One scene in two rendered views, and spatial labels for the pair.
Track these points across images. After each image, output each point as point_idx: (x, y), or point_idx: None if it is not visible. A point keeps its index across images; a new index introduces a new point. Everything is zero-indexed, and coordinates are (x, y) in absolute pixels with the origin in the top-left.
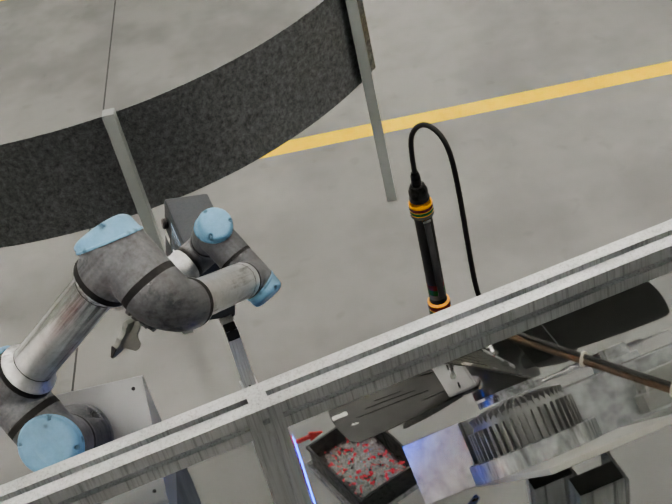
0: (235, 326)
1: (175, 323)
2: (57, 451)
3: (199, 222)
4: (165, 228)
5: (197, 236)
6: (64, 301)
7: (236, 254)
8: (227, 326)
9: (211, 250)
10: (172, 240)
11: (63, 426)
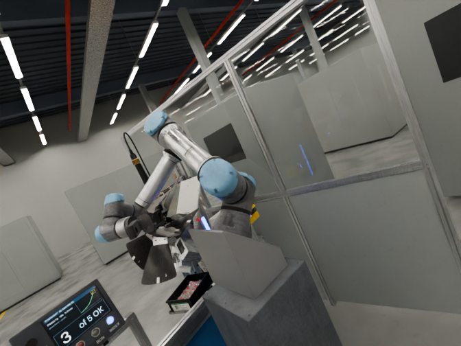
0: (128, 312)
1: None
2: None
3: (115, 193)
4: (37, 341)
5: (120, 199)
6: (182, 133)
7: None
8: (128, 315)
9: (126, 204)
10: (55, 331)
11: None
